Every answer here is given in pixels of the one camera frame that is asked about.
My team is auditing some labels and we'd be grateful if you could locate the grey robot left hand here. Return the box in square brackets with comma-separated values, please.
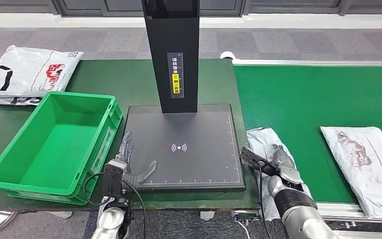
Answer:
[116, 130, 159, 191]

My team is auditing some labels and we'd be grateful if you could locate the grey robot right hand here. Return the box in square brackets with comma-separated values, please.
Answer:
[269, 144, 303, 185]

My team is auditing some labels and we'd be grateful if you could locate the grey mailer bag red print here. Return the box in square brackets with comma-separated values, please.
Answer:
[246, 127, 312, 221]
[320, 126, 382, 218]

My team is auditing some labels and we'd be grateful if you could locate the black inbound scanner machine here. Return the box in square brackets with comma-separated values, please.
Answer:
[121, 0, 246, 193]

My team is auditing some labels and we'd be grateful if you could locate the green conveyor belt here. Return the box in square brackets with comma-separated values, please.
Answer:
[233, 65, 382, 204]

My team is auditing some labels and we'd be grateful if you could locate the small blue circuit board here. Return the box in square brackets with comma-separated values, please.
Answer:
[231, 211, 261, 222]

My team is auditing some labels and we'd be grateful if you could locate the green plastic crate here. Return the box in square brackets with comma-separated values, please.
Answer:
[0, 92, 123, 206]

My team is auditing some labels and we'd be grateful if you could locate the black yellow ruler label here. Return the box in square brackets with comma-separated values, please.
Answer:
[167, 52, 185, 99]

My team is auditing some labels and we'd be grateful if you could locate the white mailer bag black print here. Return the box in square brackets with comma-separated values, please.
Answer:
[0, 96, 45, 106]

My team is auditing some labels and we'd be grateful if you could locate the white mailer bag black-red print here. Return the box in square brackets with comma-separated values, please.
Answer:
[0, 45, 84, 99]

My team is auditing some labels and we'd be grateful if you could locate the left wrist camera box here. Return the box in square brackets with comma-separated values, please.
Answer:
[101, 159, 127, 200]

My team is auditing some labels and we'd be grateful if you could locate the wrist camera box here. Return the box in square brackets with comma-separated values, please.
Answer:
[238, 146, 278, 177]
[101, 159, 127, 200]

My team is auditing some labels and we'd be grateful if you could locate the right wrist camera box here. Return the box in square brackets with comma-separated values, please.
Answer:
[238, 146, 278, 177]

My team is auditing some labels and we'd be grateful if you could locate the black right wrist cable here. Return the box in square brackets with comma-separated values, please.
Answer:
[253, 159, 274, 239]

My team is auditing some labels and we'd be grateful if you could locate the thin white wire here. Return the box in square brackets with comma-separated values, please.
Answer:
[237, 221, 251, 239]

